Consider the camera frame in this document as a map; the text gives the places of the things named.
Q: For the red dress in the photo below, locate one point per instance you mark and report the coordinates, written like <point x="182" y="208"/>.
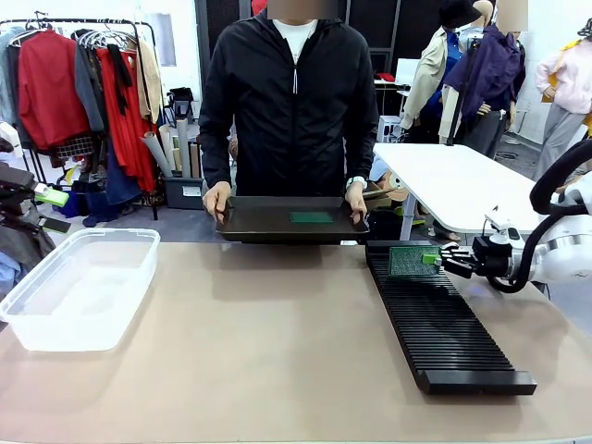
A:
<point x="125" y="139"/>

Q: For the black slotted PCB rack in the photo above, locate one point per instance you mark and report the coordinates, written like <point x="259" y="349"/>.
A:
<point x="444" y="333"/>

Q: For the dark grey garment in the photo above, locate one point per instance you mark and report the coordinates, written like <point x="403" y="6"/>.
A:
<point x="88" y="92"/>

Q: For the person's right forearm black sleeve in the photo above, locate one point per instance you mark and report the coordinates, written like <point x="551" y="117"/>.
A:
<point x="215" y="157"/>

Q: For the black chair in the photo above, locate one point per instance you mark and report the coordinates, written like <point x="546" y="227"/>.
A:
<point x="181" y="97"/>

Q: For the tall grey paper roll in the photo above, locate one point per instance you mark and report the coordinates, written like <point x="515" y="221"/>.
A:
<point x="183" y="148"/>

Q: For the dark brown tray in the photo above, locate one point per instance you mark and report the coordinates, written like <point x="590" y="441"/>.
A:
<point x="263" y="222"/>

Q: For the black scarf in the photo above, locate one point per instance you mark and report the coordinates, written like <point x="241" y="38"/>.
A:
<point x="121" y="78"/>

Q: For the green PCB board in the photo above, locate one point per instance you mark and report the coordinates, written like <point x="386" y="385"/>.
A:
<point x="404" y="261"/>
<point x="312" y="217"/>

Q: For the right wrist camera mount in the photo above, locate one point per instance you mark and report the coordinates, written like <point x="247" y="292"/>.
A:
<point x="509" y="233"/>

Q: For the plaid skirt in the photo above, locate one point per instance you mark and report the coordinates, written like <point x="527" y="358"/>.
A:
<point x="74" y="145"/>

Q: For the grey cloth pile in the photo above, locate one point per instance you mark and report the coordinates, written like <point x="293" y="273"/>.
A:
<point x="23" y="245"/>

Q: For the person's right hand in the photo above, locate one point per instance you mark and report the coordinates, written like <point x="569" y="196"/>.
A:
<point x="217" y="201"/>

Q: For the person's left forearm black sleeve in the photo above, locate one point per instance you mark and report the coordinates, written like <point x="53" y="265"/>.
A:
<point x="361" y="155"/>

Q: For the mannequin in pink jacket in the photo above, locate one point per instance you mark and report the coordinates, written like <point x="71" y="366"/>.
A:
<point x="569" y="78"/>

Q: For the white computer case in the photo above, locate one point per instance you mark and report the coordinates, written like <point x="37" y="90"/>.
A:
<point x="388" y="128"/>

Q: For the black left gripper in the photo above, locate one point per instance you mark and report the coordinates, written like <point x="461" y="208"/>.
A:
<point x="14" y="185"/>

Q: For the black clothes rack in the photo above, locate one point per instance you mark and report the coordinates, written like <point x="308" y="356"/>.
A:
<point x="115" y="22"/>

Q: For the red jacket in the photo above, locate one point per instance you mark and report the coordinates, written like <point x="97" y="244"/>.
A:
<point x="46" y="92"/>

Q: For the light grey garment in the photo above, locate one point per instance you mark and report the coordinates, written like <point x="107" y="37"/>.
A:
<point x="7" y="78"/>

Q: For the brown paper roll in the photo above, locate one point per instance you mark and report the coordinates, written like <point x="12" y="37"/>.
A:
<point x="194" y="162"/>

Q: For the black hat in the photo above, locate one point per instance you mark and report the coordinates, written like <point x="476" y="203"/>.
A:
<point x="458" y="14"/>

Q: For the person's left hand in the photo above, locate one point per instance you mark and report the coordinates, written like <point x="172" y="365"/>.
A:
<point x="357" y="203"/>

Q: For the white wristwatch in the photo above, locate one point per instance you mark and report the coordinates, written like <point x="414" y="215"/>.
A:
<point x="357" y="182"/>

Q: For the person in black jacket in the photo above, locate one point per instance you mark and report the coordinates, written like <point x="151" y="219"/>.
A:
<point x="291" y="115"/>

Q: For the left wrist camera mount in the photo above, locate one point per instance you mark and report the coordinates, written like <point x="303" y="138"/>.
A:
<point x="10" y="134"/>

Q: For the grey storage bin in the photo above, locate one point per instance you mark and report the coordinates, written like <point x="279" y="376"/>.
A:
<point x="182" y="194"/>

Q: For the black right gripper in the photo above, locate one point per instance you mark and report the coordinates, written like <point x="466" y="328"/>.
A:
<point x="492" y="256"/>

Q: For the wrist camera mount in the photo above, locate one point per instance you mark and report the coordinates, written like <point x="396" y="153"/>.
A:
<point x="10" y="134"/>
<point x="509" y="233"/>

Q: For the mannequin in beige coat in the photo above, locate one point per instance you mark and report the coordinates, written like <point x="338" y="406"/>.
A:
<point x="430" y="69"/>

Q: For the white table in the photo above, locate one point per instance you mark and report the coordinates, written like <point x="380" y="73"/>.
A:
<point x="462" y="185"/>

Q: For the mannequin in purple jacket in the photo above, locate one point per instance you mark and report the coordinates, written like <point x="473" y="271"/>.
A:
<point x="490" y="74"/>

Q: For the clear plastic box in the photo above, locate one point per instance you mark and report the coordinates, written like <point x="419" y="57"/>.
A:
<point x="69" y="340"/>

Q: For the grey wall panel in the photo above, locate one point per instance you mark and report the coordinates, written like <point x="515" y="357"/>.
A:
<point x="164" y="41"/>

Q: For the beige garment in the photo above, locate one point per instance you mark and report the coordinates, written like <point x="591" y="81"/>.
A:
<point x="149" y="83"/>

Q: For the cream paper roll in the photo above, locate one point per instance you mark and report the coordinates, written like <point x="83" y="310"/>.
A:
<point x="167" y="143"/>

